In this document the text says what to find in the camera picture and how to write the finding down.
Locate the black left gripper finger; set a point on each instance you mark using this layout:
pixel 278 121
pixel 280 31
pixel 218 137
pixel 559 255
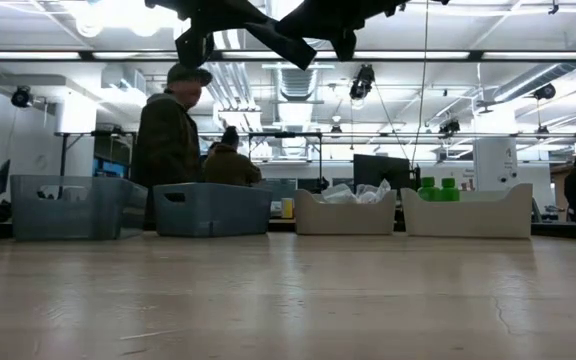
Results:
pixel 195 47
pixel 288 50

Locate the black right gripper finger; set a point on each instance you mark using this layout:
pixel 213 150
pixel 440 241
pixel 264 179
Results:
pixel 346 47

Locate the black overhead light bar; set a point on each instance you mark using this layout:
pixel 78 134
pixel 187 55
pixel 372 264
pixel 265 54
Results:
pixel 418 55

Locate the person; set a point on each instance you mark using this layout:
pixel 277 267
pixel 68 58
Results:
pixel 230 167
pixel 165 145

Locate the black computer monitor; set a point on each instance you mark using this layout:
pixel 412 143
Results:
pixel 380 172

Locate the dark grey plastic bin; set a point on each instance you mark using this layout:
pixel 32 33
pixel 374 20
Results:
pixel 213 212

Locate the black framed background table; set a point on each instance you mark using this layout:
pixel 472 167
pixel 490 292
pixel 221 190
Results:
pixel 63 150

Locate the light grey plastic bin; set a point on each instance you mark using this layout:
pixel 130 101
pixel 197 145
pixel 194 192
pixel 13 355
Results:
pixel 343 217

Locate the white pillar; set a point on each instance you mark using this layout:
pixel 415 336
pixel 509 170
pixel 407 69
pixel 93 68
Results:
pixel 495 162

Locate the white plastic bin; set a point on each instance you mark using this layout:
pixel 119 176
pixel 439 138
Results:
pixel 468 220

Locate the transparent grey plastic bin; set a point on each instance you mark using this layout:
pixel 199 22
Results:
pixel 63 215

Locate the silver ventilation duct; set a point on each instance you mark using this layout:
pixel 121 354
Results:
pixel 298 82

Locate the black ceiling-hung camera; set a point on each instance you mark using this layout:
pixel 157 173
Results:
pixel 449 128
pixel 21 97
pixel 545 92
pixel 362 82

